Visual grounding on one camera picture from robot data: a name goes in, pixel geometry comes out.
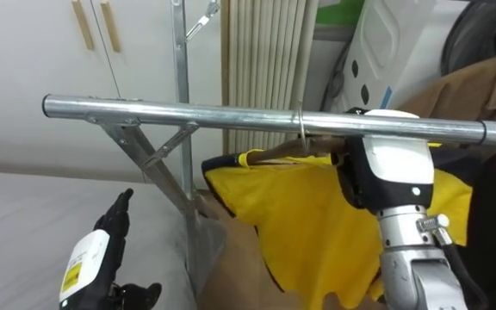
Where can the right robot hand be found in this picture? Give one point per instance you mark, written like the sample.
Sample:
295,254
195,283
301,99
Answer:
396,172

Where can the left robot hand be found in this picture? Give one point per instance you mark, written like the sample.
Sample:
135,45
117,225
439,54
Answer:
88,262

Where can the yellow shirt with black trim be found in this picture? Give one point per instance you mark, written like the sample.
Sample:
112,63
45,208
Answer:
299,215

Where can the wooden clothes hanger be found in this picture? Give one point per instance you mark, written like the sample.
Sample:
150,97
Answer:
282,149

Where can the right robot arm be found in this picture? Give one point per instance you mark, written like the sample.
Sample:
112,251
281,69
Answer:
407,267

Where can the grey bed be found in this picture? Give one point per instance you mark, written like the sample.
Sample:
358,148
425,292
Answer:
24,224

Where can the brown garment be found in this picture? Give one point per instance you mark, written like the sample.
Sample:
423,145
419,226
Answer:
467,90

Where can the silver metal clothes rack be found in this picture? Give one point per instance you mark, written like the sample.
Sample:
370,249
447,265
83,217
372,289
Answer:
144,109

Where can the green box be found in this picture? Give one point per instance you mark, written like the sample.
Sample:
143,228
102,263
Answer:
338,13

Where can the beige curtain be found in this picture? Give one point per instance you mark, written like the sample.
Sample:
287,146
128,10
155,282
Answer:
265,51

